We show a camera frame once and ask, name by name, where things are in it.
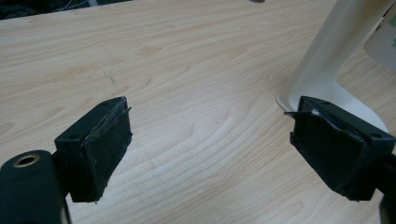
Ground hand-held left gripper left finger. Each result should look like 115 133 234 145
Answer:
53 95 134 204

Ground dark cables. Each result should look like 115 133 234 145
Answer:
0 0 132 21

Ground white desk lamp stand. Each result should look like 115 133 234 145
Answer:
276 0 396 133

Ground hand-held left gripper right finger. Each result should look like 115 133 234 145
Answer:
284 95 396 202

